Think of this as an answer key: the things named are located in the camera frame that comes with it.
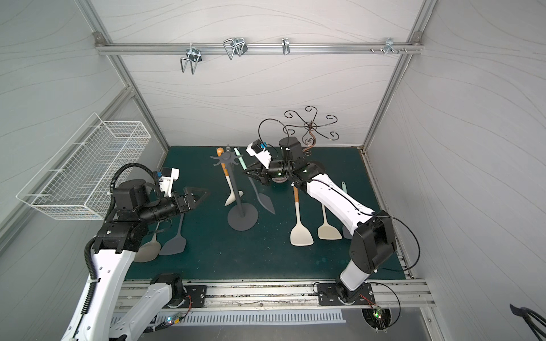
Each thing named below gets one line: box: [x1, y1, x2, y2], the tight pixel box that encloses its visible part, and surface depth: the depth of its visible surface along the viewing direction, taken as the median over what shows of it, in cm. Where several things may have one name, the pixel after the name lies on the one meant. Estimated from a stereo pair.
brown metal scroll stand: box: [282, 105, 340, 158], surface depth 90 cm
